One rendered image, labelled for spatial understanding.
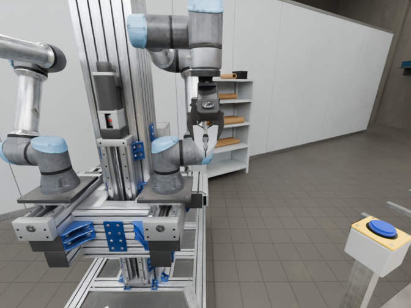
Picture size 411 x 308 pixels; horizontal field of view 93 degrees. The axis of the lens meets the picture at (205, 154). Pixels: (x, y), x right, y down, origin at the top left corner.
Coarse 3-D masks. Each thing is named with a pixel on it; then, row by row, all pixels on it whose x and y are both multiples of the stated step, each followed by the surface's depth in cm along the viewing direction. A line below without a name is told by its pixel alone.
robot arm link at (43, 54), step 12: (0, 36) 63; (0, 48) 62; (12, 48) 65; (24, 48) 69; (36, 48) 74; (48, 48) 78; (24, 60) 72; (36, 60) 75; (48, 60) 79; (60, 60) 83
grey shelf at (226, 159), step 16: (224, 80) 268; (240, 80) 281; (240, 96) 328; (224, 112) 337; (240, 112) 335; (224, 128) 347; (240, 128) 342; (240, 144) 332; (224, 160) 366; (240, 160) 357; (208, 176) 303
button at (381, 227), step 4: (372, 220) 39; (376, 220) 39; (372, 224) 38; (376, 224) 38; (380, 224) 38; (384, 224) 38; (388, 224) 38; (372, 228) 37; (376, 228) 37; (380, 228) 37; (384, 228) 37; (388, 228) 37; (392, 228) 37; (376, 232) 37; (380, 232) 36; (384, 232) 36; (388, 232) 36; (392, 232) 36; (396, 232) 36
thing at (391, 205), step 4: (388, 204) 113; (392, 204) 112; (396, 204) 112; (392, 208) 112; (396, 208) 110; (400, 208) 109; (404, 208) 108; (400, 212) 109; (404, 212) 107; (408, 212) 106; (408, 216) 106
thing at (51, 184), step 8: (72, 168) 91; (48, 176) 83; (56, 176) 84; (64, 176) 86; (72, 176) 89; (40, 184) 86; (48, 184) 83; (56, 184) 84; (64, 184) 86; (72, 184) 88; (48, 192) 83; (56, 192) 84
